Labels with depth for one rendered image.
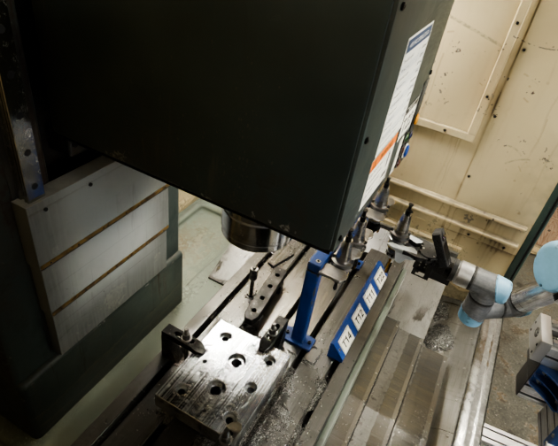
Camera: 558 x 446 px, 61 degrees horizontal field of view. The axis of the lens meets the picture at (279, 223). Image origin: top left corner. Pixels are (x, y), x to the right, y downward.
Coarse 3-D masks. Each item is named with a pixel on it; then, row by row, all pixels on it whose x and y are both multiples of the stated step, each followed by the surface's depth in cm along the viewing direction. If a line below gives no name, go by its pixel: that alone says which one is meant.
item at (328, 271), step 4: (328, 264) 128; (324, 268) 126; (328, 268) 126; (332, 268) 127; (336, 268) 127; (320, 272) 125; (324, 272) 125; (328, 272) 125; (332, 272) 125; (336, 272) 126; (340, 272) 126; (344, 272) 126; (324, 276) 124; (328, 276) 124; (332, 276) 124; (336, 276) 124; (340, 276) 124; (344, 276) 125; (332, 280) 124; (336, 280) 123; (340, 280) 123; (344, 280) 124
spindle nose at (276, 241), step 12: (228, 216) 95; (240, 216) 92; (228, 228) 96; (240, 228) 94; (252, 228) 93; (264, 228) 93; (228, 240) 98; (240, 240) 96; (252, 240) 95; (264, 240) 95; (276, 240) 96; (288, 240) 99; (264, 252) 97
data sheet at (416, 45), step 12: (432, 24) 81; (420, 36) 75; (408, 48) 71; (420, 48) 79; (408, 60) 74; (420, 60) 83; (408, 72) 78; (396, 84) 73; (408, 84) 82; (396, 96) 77; (408, 96) 87; (396, 108) 81; (396, 120) 85; (384, 132) 80; (396, 132) 90; (384, 144) 84
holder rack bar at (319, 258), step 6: (354, 222) 144; (342, 240) 137; (318, 252) 129; (330, 252) 130; (312, 258) 127; (318, 258) 127; (324, 258) 128; (312, 264) 126; (318, 264) 126; (324, 264) 127; (312, 270) 127; (318, 270) 126
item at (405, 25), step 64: (64, 0) 81; (128, 0) 74; (192, 0) 69; (256, 0) 64; (320, 0) 60; (384, 0) 57; (448, 0) 86; (64, 64) 88; (128, 64) 81; (192, 64) 74; (256, 64) 69; (320, 64) 64; (384, 64) 62; (64, 128) 98; (128, 128) 88; (192, 128) 81; (256, 128) 75; (320, 128) 69; (192, 192) 89; (256, 192) 81; (320, 192) 75
